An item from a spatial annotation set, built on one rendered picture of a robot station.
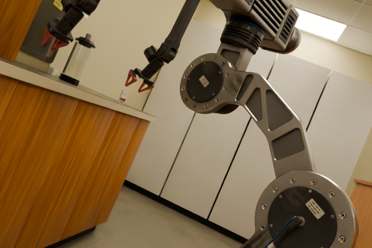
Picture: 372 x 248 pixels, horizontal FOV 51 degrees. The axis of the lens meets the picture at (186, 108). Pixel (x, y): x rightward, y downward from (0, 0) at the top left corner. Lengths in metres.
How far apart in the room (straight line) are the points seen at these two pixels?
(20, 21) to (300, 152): 1.16
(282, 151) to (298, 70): 3.57
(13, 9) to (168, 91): 3.20
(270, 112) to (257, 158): 3.39
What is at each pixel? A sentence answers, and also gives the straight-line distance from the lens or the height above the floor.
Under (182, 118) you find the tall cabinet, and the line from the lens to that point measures 4.60.
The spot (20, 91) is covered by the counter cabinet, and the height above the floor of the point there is 0.86.
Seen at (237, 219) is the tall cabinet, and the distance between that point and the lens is 4.55.
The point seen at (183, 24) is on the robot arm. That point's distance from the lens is 1.87.
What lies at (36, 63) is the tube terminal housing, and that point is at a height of 0.96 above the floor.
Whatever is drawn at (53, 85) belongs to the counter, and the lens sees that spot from 1.54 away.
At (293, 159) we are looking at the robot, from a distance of 1.05.
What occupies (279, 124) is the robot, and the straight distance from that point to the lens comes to 1.09.
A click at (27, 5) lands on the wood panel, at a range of 1.68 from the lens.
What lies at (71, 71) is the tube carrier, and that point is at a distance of 2.03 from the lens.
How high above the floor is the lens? 0.99
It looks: 2 degrees up
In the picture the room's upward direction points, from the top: 23 degrees clockwise
